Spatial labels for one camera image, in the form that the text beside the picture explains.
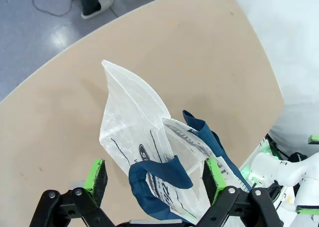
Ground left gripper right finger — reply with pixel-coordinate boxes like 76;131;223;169
196;157;285;227

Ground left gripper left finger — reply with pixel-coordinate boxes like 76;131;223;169
29;158;118;227

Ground clear shopping bag blue handles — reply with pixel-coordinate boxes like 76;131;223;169
99;59;252;225

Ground white equipment box green light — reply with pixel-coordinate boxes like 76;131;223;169
238;138;275;188

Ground white slipper shoe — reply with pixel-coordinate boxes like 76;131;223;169
80;0;115;20

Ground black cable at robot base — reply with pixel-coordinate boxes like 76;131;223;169
264;133;291;161

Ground black floor cable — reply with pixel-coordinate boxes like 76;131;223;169
31;0;74;17

